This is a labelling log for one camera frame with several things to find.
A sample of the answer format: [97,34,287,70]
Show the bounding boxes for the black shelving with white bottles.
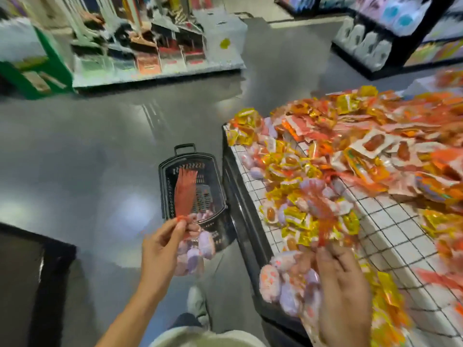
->
[333,0,463,80]

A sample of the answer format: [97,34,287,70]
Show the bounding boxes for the person's left shoe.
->
[186,285,212,330]

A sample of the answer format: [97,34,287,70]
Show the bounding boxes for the pink sausages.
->
[240,118,279,181]

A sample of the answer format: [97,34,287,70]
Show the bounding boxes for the person's left hand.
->
[141,219,191,301]

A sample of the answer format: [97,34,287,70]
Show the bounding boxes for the stack of black baskets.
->
[158,143,237,255]

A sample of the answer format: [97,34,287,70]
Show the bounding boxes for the pile of small snack packets tier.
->
[224,86,463,347]

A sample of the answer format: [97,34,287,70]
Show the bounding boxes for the dark blue display stand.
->
[0,224,77,347]

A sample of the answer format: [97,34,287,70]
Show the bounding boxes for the black shorts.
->
[170,310,208,331]

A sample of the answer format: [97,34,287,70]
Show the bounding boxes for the tiled white display table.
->
[220,76,463,347]

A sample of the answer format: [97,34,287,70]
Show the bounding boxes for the person's right hand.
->
[315,243,373,347]

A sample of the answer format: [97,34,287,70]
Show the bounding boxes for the large pile of sausage packets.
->
[271,68,463,214]

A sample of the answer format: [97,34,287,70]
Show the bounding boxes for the store shelving with blue goods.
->
[275,0,341,16]

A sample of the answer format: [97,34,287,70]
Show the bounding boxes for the green display stand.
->
[0,21,75,100]

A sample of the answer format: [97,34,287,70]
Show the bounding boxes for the person's left forearm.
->
[97,285,175,347]

